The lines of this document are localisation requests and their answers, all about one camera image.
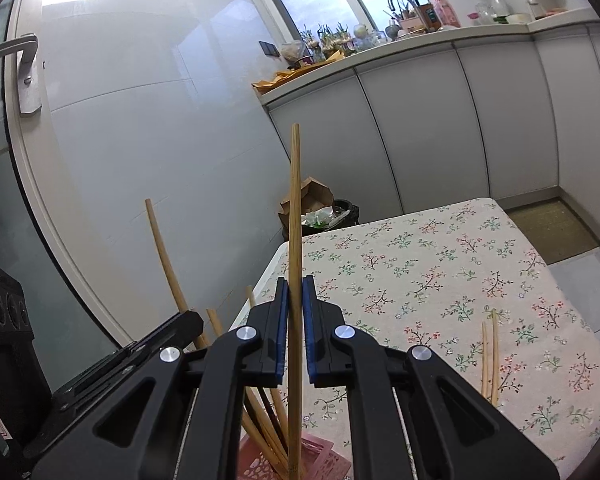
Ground white kitchen cabinets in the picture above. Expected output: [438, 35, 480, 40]
[261, 9, 600, 232]

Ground black kitchen faucet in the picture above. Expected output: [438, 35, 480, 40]
[387, 0, 422, 20]

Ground long wooden stick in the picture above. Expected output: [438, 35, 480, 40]
[144, 198, 189, 313]

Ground pink plastic basket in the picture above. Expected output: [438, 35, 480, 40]
[236, 434, 352, 480]

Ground floral tablecloth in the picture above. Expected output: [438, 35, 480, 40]
[229, 196, 600, 480]

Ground black equipment case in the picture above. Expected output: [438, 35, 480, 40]
[0, 257, 204, 480]

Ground black trash bin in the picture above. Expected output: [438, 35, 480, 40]
[301, 200, 360, 236]

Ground brown floor mat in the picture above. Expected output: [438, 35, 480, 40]
[507, 198, 600, 264]

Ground brown cardboard box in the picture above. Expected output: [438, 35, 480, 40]
[278, 177, 334, 238]

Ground yellow bags on counter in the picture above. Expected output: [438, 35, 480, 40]
[251, 51, 346, 96]

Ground potted plants on sill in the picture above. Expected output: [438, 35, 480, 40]
[300, 23, 375, 62]

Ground wooden knife block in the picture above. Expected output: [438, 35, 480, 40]
[399, 3, 442, 34]

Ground pink bottle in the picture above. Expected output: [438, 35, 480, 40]
[431, 0, 460, 27]

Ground silver door handle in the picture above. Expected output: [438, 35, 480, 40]
[0, 34, 42, 117]

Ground black wall switch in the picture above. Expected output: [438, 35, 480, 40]
[259, 41, 279, 58]

